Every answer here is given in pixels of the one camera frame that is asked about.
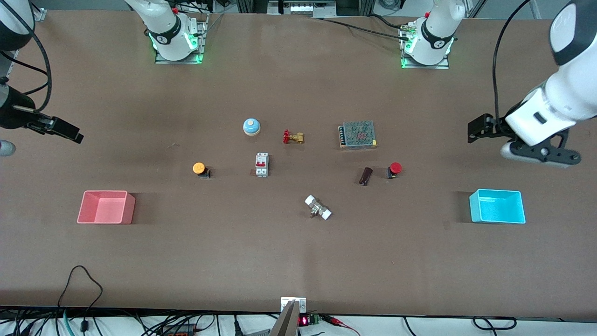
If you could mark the yellow push button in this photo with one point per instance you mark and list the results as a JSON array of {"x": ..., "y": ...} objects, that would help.
[{"x": 198, "y": 168}]

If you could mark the metal fitting white ends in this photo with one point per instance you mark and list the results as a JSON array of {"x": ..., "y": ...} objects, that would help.
[{"x": 318, "y": 208}]

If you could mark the red clip lead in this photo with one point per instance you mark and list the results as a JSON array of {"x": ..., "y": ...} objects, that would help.
[{"x": 340, "y": 322}]

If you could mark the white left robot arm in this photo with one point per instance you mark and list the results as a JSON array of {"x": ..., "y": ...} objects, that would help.
[{"x": 573, "y": 88}]

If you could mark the white power strip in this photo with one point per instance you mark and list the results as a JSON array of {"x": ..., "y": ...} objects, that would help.
[{"x": 301, "y": 8}]

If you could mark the red LED display module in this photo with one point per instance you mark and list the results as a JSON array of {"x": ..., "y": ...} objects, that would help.
[{"x": 304, "y": 320}]

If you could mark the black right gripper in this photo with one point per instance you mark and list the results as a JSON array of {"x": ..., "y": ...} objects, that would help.
[{"x": 12, "y": 110}]

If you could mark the dark brown cylinder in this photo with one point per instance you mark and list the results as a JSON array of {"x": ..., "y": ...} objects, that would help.
[{"x": 365, "y": 176}]

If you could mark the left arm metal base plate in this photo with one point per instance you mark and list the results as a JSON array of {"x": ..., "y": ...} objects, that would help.
[{"x": 445, "y": 65}]

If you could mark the cyan plastic bin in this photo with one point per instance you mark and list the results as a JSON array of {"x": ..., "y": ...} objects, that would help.
[{"x": 496, "y": 210}]

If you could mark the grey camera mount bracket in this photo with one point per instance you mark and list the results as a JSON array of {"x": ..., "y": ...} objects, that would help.
[{"x": 287, "y": 322}]

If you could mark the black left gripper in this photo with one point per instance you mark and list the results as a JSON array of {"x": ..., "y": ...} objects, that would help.
[{"x": 497, "y": 127}]

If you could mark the metal mesh power supply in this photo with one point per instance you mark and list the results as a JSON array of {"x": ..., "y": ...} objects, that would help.
[{"x": 358, "y": 135}]

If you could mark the blue call bell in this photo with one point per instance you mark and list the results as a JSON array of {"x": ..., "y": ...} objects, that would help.
[{"x": 251, "y": 126}]

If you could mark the pink plastic bin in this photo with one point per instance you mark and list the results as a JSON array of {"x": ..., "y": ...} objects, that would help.
[{"x": 105, "y": 210}]

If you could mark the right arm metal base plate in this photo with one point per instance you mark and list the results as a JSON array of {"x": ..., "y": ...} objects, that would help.
[{"x": 201, "y": 39}]

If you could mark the red push button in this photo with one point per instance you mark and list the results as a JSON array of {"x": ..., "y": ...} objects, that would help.
[{"x": 395, "y": 168}]

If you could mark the white red circuit breaker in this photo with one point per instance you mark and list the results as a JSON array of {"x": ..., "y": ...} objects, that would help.
[{"x": 261, "y": 163}]

